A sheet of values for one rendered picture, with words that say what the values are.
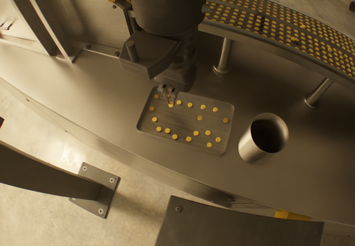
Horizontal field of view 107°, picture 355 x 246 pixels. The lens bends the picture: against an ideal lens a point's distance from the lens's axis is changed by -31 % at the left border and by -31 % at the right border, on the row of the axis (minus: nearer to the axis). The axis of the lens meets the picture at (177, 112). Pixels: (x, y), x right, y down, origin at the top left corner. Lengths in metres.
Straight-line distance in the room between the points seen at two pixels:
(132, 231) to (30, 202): 0.85
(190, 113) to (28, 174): 0.60
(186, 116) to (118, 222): 0.97
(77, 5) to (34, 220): 1.46
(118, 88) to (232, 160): 0.33
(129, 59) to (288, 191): 0.40
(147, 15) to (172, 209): 0.25
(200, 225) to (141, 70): 0.21
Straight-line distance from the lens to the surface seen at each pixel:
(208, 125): 0.43
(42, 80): 0.69
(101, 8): 0.53
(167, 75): 0.33
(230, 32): 0.41
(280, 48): 0.41
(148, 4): 0.21
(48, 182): 0.85
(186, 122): 0.43
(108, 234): 1.31
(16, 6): 0.67
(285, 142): 0.38
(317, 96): 0.54
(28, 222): 1.71
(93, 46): 0.66
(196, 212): 0.27
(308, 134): 0.52
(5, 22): 1.03
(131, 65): 0.22
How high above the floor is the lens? 1.19
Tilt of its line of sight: 63 degrees down
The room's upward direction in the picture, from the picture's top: 5 degrees counter-clockwise
